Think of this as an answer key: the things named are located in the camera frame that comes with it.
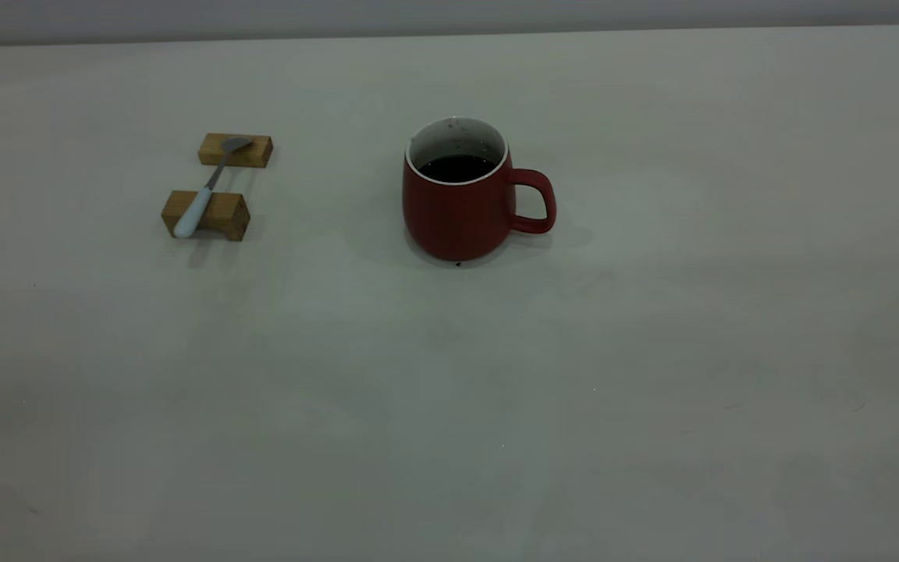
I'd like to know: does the red ceramic mug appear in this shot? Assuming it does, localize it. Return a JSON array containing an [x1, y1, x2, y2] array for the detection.
[[403, 117, 557, 262]]

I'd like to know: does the dark coffee liquid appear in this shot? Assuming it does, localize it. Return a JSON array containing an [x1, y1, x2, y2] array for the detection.
[[419, 155, 498, 183]]

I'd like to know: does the spoon with pale blue handle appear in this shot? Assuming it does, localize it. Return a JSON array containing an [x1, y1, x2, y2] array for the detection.
[[173, 136, 254, 240]]

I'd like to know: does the arch-shaped wooden block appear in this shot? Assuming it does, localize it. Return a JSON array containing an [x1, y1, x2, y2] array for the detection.
[[161, 190, 251, 242]]

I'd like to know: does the flat rectangular wooden block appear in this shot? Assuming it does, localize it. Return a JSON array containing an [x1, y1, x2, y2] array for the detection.
[[198, 133, 274, 169]]

